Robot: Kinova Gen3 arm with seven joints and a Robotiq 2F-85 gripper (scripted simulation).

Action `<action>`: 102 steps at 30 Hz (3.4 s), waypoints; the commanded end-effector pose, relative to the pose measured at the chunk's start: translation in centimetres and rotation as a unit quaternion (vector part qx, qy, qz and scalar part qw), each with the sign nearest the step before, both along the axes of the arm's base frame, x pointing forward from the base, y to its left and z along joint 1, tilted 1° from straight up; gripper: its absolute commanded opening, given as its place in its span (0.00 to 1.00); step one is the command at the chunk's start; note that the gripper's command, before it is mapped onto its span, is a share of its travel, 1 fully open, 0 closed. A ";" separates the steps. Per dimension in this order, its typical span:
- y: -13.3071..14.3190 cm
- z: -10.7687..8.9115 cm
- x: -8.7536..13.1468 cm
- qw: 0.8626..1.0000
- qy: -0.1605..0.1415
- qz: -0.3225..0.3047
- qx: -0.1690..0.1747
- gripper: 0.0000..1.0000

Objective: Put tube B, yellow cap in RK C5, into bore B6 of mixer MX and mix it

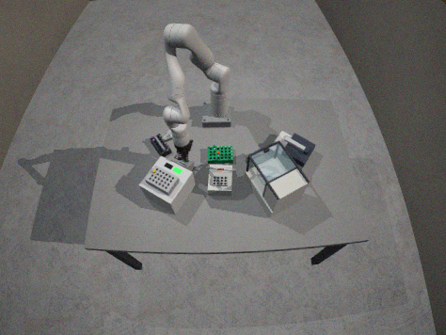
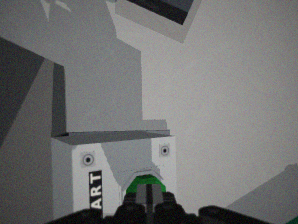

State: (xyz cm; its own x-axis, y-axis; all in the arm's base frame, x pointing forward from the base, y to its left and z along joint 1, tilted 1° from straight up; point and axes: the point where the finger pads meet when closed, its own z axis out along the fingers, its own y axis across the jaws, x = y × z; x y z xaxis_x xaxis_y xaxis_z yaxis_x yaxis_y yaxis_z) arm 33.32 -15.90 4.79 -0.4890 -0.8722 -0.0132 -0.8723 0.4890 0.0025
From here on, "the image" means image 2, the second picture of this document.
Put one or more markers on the grey box with holed block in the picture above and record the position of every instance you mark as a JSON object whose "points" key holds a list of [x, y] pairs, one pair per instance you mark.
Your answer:
{"points": [[47, 173]]}

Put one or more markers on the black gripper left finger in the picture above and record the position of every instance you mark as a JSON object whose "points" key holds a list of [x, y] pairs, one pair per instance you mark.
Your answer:
{"points": [[136, 210]]}

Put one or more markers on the black rectangular block with holes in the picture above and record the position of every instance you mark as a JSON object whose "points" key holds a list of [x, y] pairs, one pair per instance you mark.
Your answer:
{"points": [[175, 10]]}

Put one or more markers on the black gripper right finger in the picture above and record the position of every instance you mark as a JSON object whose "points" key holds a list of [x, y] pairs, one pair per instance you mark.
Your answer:
{"points": [[163, 205]]}

